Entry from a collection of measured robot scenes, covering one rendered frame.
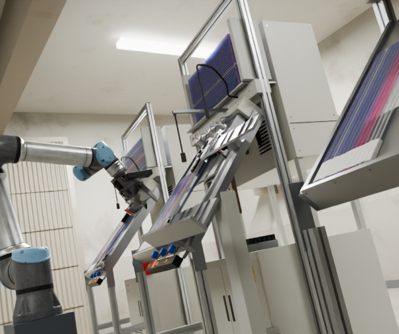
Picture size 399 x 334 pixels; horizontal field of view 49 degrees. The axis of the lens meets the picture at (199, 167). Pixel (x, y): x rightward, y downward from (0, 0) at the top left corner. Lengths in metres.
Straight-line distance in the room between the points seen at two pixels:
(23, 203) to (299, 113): 3.84
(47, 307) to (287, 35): 1.69
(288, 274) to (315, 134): 0.69
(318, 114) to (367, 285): 0.83
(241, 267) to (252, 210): 4.85
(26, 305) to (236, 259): 0.68
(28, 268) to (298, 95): 1.44
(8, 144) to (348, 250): 1.50
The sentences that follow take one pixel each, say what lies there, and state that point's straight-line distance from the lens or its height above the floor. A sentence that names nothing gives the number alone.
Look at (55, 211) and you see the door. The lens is 5.45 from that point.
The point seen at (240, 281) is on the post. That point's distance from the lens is 1.50.
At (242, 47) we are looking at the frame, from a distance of 2.17.
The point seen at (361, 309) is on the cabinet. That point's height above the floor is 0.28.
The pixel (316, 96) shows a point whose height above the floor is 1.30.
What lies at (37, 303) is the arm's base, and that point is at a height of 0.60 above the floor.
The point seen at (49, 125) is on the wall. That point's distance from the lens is 5.80.
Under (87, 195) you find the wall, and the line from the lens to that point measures 5.65.
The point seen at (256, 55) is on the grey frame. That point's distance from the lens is 2.16.
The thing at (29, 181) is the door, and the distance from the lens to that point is 5.47.
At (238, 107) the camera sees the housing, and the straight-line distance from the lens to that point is 2.04.
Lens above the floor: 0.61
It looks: 12 degrees up
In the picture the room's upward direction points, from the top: 12 degrees counter-clockwise
